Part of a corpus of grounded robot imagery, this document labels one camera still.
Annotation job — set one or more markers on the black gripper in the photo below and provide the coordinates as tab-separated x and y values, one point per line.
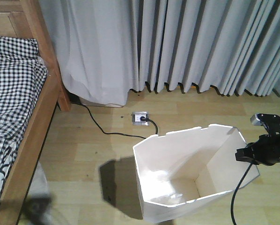
264	151

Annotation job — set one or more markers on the white plastic trash bin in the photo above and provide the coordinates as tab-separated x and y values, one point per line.
182	171

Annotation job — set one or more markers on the grey pleated curtain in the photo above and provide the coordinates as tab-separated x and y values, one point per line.
232	45

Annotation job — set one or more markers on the floor power socket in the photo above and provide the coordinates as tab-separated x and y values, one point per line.
140	118

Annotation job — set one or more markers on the white sheer curtain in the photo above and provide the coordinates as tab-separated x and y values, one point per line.
95	42

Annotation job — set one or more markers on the black white checkered bedsheet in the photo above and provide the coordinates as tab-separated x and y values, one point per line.
22	75

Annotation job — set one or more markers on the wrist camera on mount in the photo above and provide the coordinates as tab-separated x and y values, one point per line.
271	122

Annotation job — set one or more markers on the wooden bed frame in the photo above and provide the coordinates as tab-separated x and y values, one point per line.
24	19

